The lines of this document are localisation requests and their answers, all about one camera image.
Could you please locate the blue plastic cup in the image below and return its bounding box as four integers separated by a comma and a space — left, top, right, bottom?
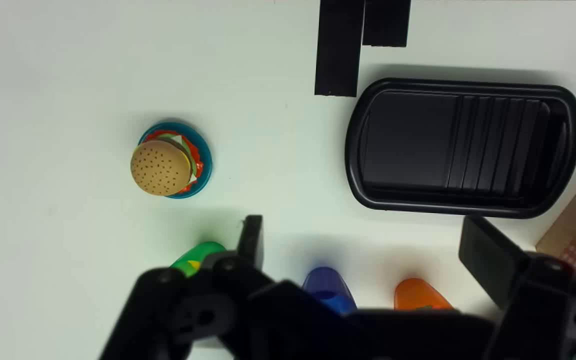
301, 266, 358, 317

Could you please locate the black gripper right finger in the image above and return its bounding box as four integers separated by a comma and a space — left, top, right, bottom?
458, 215, 576, 360

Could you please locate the green plastic cup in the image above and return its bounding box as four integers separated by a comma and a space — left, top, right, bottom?
167, 240, 228, 279

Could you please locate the black oven tray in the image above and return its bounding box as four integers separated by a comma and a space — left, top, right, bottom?
344, 77, 576, 220

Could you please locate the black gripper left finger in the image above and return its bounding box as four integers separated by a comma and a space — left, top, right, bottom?
98, 215, 283, 360

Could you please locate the short black tape strip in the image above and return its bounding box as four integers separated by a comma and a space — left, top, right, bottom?
361, 0, 411, 48

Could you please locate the orange plastic cup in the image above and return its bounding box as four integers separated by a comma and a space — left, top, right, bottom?
393, 277, 455, 315

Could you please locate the toy burger on blue plate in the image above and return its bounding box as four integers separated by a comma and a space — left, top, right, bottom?
136, 119, 214, 201

